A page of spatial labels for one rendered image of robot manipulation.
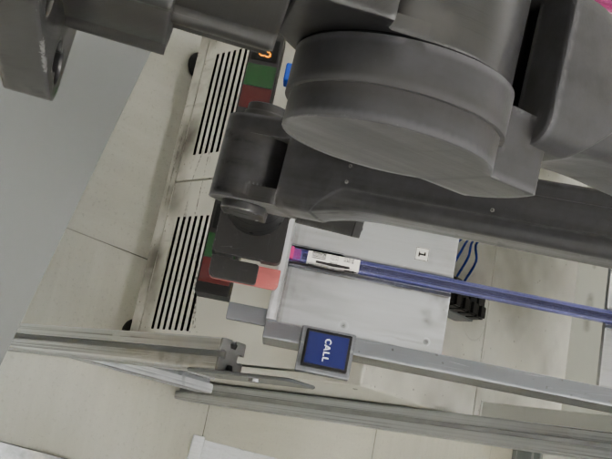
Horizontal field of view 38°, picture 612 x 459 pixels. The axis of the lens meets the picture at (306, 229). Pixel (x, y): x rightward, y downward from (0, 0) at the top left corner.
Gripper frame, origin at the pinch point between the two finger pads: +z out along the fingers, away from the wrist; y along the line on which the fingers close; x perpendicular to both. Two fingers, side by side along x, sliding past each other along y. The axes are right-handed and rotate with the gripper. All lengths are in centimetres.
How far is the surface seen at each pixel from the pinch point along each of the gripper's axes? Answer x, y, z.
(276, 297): -3.3, -5.1, 6.9
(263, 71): 3.9, 22.7, 9.8
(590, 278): -99, 56, 187
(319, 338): -8.7, -9.0, 4.6
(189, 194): 18, 23, 70
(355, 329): -12.7, -6.5, 9.0
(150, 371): 14, -12, 49
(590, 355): -101, 31, 185
